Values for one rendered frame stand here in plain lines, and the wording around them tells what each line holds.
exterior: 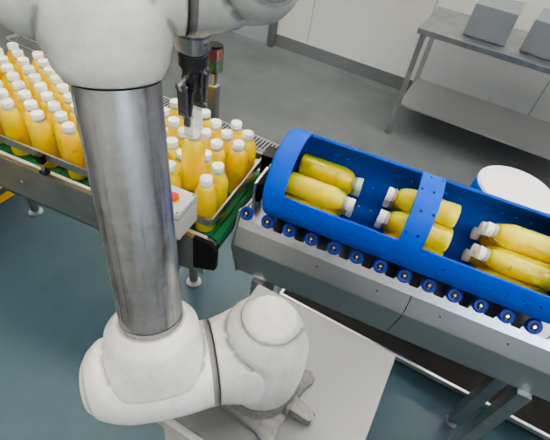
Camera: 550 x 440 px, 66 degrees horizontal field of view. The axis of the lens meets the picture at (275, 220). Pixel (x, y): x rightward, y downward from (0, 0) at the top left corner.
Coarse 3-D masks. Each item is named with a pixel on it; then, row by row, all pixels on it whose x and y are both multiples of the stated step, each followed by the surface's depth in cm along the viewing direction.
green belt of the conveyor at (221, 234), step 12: (0, 144) 155; (24, 156) 151; (48, 168) 148; (60, 168) 149; (84, 180) 147; (252, 180) 159; (228, 192) 152; (252, 192) 155; (240, 204) 148; (228, 216) 143; (192, 228) 137; (216, 228) 138; (228, 228) 142; (216, 240) 136
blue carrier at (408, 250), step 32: (288, 160) 119; (352, 160) 136; (384, 160) 123; (384, 192) 139; (448, 192) 129; (480, 192) 118; (320, 224) 121; (352, 224) 117; (416, 224) 111; (544, 224) 123; (384, 256) 121; (416, 256) 115; (448, 256) 134; (480, 288) 113; (512, 288) 109; (544, 320) 114
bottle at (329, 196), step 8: (296, 176) 124; (304, 176) 125; (288, 184) 124; (296, 184) 124; (304, 184) 123; (312, 184) 123; (320, 184) 123; (328, 184) 124; (288, 192) 126; (296, 192) 125; (304, 192) 124; (312, 192) 123; (320, 192) 122; (328, 192) 122; (336, 192) 122; (312, 200) 124; (320, 200) 123; (328, 200) 122; (336, 200) 122; (344, 200) 123; (328, 208) 124; (336, 208) 123; (344, 208) 124
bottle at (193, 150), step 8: (200, 136) 122; (184, 144) 121; (192, 144) 120; (200, 144) 122; (184, 152) 122; (192, 152) 121; (200, 152) 122; (184, 160) 124; (192, 160) 123; (200, 160) 124; (184, 168) 126; (192, 168) 125; (200, 168) 126; (184, 176) 128; (192, 176) 127; (184, 184) 130; (192, 184) 129
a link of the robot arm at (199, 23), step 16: (192, 0) 42; (208, 0) 42; (224, 0) 42; (240, 0) 41; (256, 0) 41; (272, 0) 41; (288, 0) 42; (192, 16) 43; (208, 16) 43; (224, 16) 44; (240, 16) 44; (256, 16) 43; (272, 16) 44; (192, 32) 46; (208, 32) 47
